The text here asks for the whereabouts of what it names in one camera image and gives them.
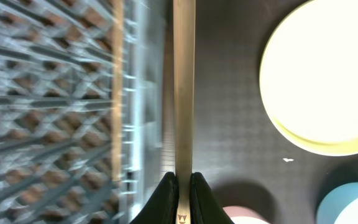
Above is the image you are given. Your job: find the yellow round plate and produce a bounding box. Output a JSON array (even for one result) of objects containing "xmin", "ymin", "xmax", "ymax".
[{"xmin": 259, "ymin": 0, "xmax": 358, "ymax": 156}]

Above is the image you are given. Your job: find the wooden chopstick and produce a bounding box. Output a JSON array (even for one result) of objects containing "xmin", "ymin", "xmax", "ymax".
[
  {"xmin": 111, "ymin": 0, "xmax": 124, "ymax": 182},
  {"xmin": 173, "ymin": 0, "xmax": 196, "ymax": 224}
]

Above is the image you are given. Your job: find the grey plastic dish rack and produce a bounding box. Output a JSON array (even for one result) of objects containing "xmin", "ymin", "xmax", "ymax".
[{"xmin": 0, "ymin": 0, "xmax": 168, "ymax": 223}]

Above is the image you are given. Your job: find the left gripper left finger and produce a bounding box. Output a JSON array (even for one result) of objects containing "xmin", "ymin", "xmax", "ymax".
[{"xmin": 131, "ymin": 172, "xmax": 179, "ymax": 224}]

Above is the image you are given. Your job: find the pink bowl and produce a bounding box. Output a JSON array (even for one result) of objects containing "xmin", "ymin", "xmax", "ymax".
[{"xmin": 223, "ymin": 206, "xmax": 270, "ymax": 224}]

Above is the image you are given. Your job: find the light blue bowl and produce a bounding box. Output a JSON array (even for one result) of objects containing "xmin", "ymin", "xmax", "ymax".
[{"xmin": 316, "ymin": 182, "xmax": 358, "ymax": 224}]

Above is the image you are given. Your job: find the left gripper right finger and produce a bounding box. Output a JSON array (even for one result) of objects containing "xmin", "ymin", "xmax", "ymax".
[{"xmin": 190, "ymin": 172, "xmax": 234, "ymax": 224}]

